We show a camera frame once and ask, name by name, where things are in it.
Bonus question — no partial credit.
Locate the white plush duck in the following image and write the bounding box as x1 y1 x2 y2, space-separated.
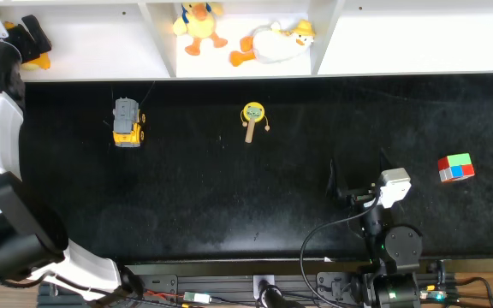
229 19 317 68

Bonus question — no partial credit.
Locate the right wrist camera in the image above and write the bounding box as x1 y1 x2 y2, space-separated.
364 167 413 210

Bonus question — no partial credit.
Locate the yellow plush duck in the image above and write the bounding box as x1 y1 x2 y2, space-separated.
172 2 229 57

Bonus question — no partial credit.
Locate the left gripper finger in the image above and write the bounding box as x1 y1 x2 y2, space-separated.
21 14 54 52
8 24 43 65

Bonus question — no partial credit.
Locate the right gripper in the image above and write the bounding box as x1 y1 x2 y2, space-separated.
325 146 396 210

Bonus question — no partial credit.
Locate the mounting rail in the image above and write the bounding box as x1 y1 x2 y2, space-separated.
36 258 493 308

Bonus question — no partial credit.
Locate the white shelf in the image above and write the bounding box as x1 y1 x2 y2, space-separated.
0 0 493 83

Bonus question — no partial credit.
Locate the many-coloured puzzle cube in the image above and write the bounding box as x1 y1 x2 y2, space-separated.
437 152 476 184

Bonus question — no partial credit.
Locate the yellow rattle drum toy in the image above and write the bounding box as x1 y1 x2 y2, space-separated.
240 101 271 145

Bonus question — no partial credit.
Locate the yellow rubber duck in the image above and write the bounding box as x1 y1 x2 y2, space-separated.
3 20 52 72

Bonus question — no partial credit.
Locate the grey and yellow toy truck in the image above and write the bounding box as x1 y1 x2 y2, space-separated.
111 97 147 149

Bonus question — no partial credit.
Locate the black cable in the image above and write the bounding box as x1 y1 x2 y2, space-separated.
299 187 383 308

